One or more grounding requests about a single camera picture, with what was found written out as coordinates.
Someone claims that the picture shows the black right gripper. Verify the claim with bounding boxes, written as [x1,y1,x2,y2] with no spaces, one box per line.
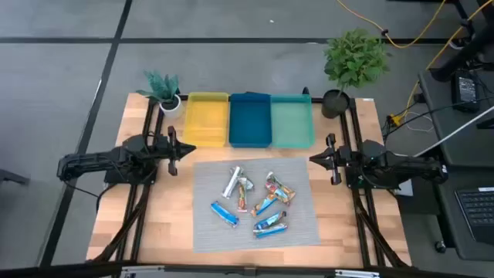
[309,133,352,186]

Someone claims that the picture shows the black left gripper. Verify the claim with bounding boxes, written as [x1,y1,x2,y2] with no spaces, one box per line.
[155,126,197,177]

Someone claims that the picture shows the multicolour granola bar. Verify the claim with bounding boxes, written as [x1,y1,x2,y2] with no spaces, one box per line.
[264,171,297,205]
[236,176,255,213]

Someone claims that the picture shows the silver white granola bar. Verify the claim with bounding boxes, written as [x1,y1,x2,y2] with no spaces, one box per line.
[222,165,244,199]

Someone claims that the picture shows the blue granola bar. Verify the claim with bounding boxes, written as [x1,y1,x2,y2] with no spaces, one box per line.
[210,201,240,228]
[254,210,287,230]
[250,195,279,217]
[252,222,289,239]

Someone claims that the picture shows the yellow plastic bin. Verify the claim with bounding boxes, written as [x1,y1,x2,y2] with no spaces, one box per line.
[181,91,230,148]

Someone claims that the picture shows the spiky plant in white pot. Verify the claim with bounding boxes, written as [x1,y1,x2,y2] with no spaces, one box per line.
[135,69,184,120]

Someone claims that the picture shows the teal plastic bin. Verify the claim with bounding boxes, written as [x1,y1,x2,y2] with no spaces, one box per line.
[269,93,316,150]

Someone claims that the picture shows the dark blue plastic bin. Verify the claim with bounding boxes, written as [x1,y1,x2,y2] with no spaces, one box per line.
[228,91,273,149]

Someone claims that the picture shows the grey woven mat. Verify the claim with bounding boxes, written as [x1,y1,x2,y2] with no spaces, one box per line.
[191,156,322,255]

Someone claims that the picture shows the bushy plant in black pot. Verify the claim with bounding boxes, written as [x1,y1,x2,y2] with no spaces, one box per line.
[320,27,393,120]

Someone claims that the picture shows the black desk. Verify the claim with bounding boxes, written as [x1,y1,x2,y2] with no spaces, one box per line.
[418,69,494,262]

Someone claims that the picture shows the grey metal rod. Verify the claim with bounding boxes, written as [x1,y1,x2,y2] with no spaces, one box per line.
[412,104,494,158]

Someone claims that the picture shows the black power adapter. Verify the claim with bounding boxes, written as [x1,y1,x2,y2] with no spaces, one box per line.
[451,71,480,114]

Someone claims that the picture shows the black laptop keyboard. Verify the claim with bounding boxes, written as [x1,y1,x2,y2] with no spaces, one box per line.
[454,186,494,245]

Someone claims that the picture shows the black chair leg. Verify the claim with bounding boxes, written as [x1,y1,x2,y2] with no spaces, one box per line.
[0,168,31,187]

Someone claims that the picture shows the white cable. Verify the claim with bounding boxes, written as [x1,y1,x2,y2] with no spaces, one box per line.
[403,110,436,134]

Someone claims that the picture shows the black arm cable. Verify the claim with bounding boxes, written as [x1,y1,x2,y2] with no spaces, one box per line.
[63,179,115,212]

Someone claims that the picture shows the yellow cable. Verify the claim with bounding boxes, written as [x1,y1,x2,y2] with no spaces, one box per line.
[335,0,448,50]
[389,0,494,127]

